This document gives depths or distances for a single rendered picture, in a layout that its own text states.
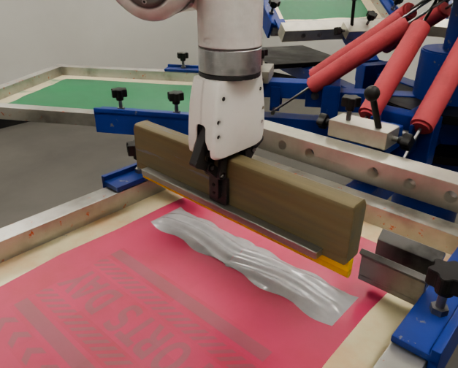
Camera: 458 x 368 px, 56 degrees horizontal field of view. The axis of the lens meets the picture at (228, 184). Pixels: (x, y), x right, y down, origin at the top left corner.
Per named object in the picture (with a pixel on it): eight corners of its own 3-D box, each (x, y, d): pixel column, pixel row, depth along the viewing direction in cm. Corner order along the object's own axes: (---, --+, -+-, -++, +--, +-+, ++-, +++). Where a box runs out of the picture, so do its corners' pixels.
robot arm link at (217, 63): (235, 37, 56) (234, 59, 57) (184, 45, 50) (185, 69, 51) (281, 44, 51) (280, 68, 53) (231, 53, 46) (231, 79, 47)
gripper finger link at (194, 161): (215, 102, 52) (232, 131, 57) (177, 150, 50) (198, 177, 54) (223, 104, 52) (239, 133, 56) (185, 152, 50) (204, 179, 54)
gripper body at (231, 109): (234, 52, 57) (233, 132, 62) (176, 63, 50) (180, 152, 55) (280, 60, 52) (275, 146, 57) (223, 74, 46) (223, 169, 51)
